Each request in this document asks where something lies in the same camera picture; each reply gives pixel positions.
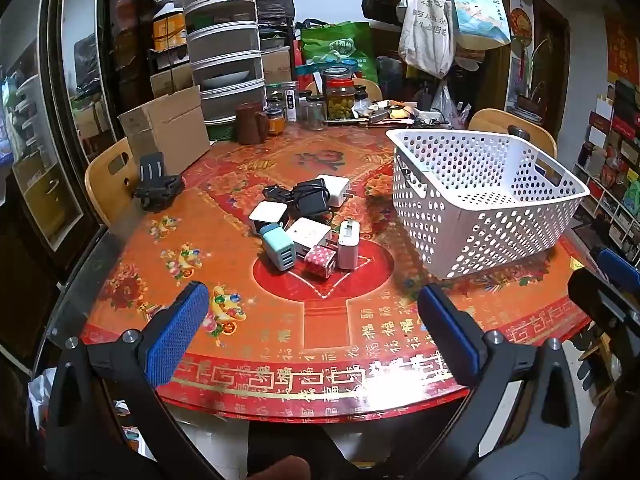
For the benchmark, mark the red printed tablecloth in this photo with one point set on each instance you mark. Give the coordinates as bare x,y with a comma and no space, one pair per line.
235,320

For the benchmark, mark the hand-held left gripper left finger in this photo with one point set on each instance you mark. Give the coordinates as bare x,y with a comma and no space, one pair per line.
179,332

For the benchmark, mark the black phone holder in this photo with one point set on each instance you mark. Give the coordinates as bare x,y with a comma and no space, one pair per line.
155,185

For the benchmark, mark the white perforated plastic basket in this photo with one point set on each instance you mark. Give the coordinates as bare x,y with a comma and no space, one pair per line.
480,195

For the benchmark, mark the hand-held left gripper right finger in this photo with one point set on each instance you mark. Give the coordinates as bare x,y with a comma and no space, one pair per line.
450,332

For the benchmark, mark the small cardboard box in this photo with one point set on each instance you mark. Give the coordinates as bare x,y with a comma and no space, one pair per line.
276,66

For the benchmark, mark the white plastic bag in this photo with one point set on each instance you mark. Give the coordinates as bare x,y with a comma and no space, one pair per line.
444,102

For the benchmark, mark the brown mug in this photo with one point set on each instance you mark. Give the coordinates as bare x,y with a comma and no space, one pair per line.
249,124

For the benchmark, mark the shelf of small boxes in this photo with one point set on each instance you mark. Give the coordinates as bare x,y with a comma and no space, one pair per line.
617,160

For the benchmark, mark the red wall poster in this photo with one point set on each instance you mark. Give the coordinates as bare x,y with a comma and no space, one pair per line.
624,50

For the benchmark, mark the brown cardboard box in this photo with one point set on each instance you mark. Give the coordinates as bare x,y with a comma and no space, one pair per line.
165,130

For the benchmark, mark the white cube charger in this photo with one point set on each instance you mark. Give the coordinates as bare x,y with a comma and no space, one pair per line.
267,216

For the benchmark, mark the blue printed tote bag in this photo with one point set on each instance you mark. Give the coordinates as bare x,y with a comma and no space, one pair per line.
477,12

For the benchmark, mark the pink dotted charger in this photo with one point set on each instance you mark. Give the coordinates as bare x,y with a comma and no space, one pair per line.
320,262

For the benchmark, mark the white slim charger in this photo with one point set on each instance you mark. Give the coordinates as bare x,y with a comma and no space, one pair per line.
348,245

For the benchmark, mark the teal charger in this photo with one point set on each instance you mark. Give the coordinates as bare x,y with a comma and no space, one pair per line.
277,252

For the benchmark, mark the person's left hand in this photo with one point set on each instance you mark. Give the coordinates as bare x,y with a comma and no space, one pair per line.
280,467

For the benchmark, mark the red lid pickle jar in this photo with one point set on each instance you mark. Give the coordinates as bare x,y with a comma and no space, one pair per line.
340,100

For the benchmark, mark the small orange jar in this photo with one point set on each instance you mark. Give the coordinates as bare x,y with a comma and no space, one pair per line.
275,124

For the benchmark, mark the white square wall charger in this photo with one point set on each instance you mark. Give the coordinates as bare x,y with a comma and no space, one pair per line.
334,189

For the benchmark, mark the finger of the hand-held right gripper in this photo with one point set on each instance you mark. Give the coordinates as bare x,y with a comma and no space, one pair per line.
620,266
600,295

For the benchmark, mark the green shopping bag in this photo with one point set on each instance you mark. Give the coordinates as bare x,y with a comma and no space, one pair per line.
340,42

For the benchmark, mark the empty glass jar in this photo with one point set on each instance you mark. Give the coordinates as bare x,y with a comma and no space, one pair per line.
315,114

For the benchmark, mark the beige canvas tote bag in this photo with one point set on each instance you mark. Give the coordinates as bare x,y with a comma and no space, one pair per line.
425,30

